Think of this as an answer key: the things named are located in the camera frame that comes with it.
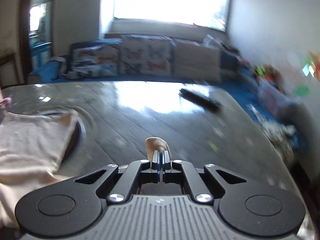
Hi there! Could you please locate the cream long-sleeve garment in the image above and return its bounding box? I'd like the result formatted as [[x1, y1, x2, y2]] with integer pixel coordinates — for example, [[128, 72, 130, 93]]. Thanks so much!
[[1, 110, 79, 228]]

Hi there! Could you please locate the round induction cooktop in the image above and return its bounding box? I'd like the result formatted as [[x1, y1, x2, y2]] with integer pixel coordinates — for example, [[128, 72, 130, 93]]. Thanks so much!
[[33, 106, 97, 164]]

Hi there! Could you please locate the black remote control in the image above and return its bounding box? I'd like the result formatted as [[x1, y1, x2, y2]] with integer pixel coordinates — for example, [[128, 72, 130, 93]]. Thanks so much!
[[180, 88, 222, 112]]

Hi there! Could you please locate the dark blue sofa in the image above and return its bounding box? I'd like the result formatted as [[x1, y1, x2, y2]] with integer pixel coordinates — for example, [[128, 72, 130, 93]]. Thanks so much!
[[27, 33, 283, 120]]

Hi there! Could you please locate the right butterfly cushion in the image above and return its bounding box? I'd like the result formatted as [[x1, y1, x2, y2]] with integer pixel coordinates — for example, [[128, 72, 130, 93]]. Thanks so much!
[[119, 35, 175, 77]]

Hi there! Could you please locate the butterfly cushion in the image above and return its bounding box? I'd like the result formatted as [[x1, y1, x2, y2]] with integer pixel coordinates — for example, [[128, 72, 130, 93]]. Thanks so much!
[[119, 35, 175, 77], [66, 44, 119, 79]]

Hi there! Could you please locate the left butterfly cushion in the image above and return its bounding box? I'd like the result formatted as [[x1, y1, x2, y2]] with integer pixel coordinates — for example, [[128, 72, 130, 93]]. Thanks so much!
[[66, 44, 119, 79]]

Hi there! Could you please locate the clear plastic storage box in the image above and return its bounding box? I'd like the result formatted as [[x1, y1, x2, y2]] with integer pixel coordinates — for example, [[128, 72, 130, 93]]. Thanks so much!
[[257, 79, 300, 121]]

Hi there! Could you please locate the plush toy pile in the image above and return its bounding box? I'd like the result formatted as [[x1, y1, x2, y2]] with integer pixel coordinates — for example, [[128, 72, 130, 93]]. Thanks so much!
[[254, 64, 280, 83]]

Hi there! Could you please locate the blue blanket on sofa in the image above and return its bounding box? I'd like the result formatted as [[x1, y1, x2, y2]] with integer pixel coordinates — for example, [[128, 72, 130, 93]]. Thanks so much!
[[27, 56, 68, 84]]

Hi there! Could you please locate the blue plastic cabinet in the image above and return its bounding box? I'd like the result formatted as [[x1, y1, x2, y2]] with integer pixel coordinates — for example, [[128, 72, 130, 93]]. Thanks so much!
[[30, 42, 52, 70]]

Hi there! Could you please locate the window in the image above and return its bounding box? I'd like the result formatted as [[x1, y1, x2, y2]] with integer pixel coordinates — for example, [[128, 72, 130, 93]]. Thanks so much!
[[100, 0, 230, 33]]

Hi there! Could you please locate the paper pinwheel flower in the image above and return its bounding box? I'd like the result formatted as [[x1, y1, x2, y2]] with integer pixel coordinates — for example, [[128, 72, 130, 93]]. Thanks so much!
[[293, 51, 319, 97]]

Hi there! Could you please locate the pink bottle strap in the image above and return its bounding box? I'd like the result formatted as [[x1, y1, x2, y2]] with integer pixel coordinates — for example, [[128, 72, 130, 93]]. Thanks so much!
[[0, 96, 13, 108]]

